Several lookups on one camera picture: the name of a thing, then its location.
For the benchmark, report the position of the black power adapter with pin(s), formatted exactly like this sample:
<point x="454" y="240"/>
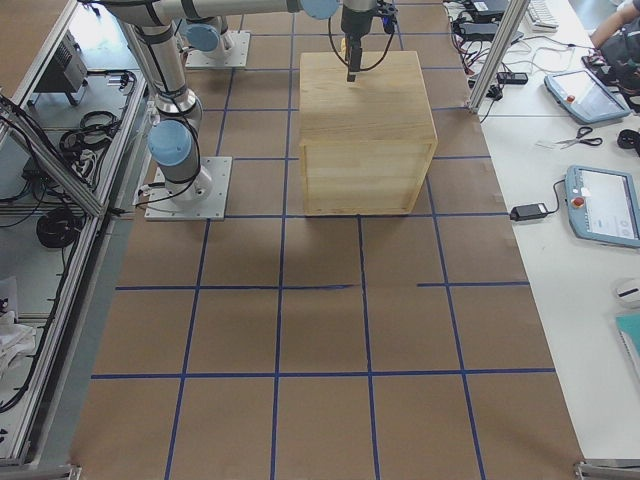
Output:
<point x="527" y="212"/>

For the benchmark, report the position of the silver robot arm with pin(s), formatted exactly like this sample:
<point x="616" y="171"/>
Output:
<point x="209" y="35"/>
<point x="173" y="142"/>

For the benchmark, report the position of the black handled scissors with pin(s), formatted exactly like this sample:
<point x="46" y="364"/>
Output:
<point x="582" y="136"/>

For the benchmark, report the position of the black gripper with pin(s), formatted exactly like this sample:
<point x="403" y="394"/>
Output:
<point x="353" y="22"/>

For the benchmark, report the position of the teach pendant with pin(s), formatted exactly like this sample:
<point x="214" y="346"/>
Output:
<point x="585" y="97"/>
<point x="602" y="206"/>

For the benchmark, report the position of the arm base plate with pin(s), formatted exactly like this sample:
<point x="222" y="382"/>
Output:
<point x="237" y="58"/>
<point x="204" y="199"/>

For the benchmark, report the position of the far teach pendant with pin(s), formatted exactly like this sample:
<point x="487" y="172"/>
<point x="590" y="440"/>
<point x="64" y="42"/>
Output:
<point x="585" y="97"/>

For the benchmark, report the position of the wooden drawer cabinet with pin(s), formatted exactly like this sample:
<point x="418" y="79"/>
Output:
<point x="366" y="145"/>

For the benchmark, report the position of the near teach pendant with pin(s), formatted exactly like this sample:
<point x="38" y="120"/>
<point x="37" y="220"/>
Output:
<point x="602" y="206"/>

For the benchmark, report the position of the teal notebook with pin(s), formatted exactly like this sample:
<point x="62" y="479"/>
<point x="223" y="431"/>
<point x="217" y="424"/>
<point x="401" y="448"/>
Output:
<point x="628" y="326"/>

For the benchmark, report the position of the white crumpled cloth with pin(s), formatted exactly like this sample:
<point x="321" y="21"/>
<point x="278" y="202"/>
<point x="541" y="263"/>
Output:
<point x="17" y="340"/>

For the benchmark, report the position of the aluminium frame post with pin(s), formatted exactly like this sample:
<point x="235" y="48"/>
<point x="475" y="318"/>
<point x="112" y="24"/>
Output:
<point x="510" y="22"/>

